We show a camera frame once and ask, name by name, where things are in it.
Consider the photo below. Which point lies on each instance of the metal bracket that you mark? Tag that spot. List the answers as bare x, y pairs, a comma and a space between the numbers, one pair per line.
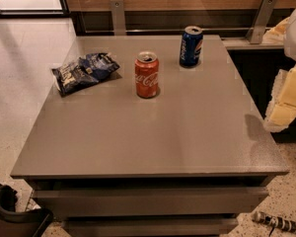
118, 17
257, 30

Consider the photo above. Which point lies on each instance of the metal rail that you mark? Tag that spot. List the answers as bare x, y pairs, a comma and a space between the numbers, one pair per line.
222, 32

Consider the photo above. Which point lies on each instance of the red Coca-Cola can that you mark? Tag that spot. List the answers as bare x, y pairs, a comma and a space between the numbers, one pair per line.
146, 74

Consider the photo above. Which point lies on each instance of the blue chip bag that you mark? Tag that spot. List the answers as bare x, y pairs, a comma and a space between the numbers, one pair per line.
83, 72

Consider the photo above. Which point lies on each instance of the grey drawer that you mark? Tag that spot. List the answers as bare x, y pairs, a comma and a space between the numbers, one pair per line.
193, 227
148, 202

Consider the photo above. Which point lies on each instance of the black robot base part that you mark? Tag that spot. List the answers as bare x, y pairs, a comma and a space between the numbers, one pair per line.
30, 223

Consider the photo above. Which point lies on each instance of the grey upper drawer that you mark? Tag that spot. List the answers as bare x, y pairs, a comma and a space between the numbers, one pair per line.
148, 202

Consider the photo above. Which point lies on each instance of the right metal bracket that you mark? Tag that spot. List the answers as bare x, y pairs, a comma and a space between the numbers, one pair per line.
257, 30

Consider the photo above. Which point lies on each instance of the left metal bracket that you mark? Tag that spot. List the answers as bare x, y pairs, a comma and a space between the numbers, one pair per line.
118, 17

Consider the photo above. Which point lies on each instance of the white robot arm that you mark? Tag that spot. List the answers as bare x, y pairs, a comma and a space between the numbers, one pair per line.
289, 41

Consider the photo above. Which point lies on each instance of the blue Pepsi can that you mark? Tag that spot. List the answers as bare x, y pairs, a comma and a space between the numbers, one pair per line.
191, 46

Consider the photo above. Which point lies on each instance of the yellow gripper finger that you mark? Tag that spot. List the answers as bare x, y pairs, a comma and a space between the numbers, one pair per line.
281, 109
276, 34

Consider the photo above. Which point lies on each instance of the grey lower drawer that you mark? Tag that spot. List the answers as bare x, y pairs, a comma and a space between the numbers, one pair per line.
193, 227

